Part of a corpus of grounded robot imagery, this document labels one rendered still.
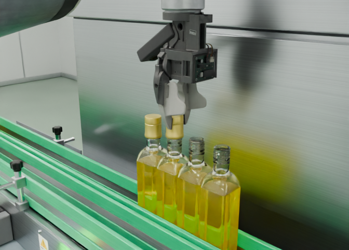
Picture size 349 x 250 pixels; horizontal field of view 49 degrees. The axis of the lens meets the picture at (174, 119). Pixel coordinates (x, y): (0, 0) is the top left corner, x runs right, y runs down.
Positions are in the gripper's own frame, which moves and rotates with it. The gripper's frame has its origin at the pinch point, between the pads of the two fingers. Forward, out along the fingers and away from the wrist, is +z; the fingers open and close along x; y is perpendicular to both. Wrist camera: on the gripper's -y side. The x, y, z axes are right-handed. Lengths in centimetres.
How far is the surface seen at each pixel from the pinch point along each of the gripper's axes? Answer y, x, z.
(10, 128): -84, 3, 23
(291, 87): 17.7, 11.7, -7.0
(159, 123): -4.1, -0.1, 1.7
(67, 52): -548, 313, 71
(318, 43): 21.7, 11.7, -15.1
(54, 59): -573, 302, 85
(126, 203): -10.3, -4.4, 20.4
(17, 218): -41, -16, 33
